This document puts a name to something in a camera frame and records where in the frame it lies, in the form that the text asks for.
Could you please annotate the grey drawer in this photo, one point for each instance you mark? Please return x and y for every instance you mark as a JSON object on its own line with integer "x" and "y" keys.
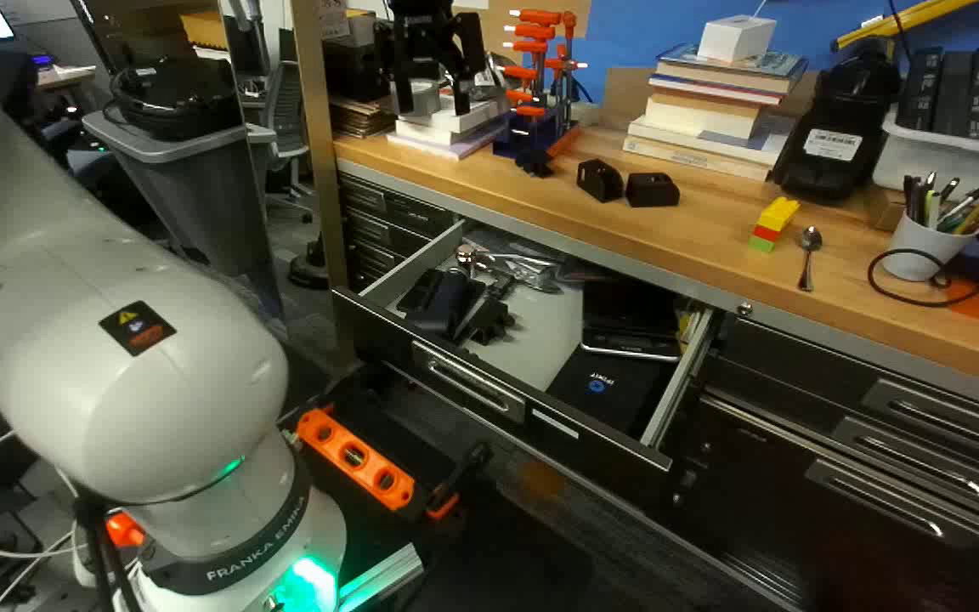
{"x": 489, "y": 322}

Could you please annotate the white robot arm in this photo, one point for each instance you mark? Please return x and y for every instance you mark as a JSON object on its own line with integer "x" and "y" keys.
{"x": 159, "y": 397}

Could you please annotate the grey trash bin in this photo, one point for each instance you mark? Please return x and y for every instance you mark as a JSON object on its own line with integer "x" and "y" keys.
{"x": 179, "y": 134}

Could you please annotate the black block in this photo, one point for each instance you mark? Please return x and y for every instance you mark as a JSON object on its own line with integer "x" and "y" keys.
{"x": 652, "y": 192}
{"x": 599, "y": 183}

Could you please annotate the white bin with black boxes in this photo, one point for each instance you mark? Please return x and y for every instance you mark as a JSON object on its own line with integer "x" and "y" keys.
{"x": 936, "y": 121}

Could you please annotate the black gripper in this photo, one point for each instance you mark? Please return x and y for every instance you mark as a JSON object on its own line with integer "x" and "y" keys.
{"x": 429, "y": 31}

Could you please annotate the white cup with pens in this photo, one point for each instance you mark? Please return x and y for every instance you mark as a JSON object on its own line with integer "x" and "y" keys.
{"x": 941, "y": 220}

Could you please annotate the black label printer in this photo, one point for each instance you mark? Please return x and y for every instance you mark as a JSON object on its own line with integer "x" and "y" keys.
{"x": 833, "y": 149}

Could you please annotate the yellow level on wall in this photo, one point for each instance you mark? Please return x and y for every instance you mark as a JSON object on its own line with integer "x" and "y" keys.
{"x": 892, "y": 26}

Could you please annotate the small white box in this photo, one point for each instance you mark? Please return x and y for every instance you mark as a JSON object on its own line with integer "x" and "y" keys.
{"x": 736, "y": 38}

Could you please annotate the stack of books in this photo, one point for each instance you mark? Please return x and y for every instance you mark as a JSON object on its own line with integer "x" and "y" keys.
{"x": 722, "y": 116}

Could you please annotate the metal spoon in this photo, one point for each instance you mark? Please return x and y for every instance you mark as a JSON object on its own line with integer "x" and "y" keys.
{"x": 810, "y": 242}

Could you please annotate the black tablet in drawer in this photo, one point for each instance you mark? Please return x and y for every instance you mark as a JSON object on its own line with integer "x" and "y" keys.
{"x": 618, "y": 386}

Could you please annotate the yellow red green lego stack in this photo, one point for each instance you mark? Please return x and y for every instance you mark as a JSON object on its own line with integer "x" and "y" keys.
{"x": 774, "y": 224}

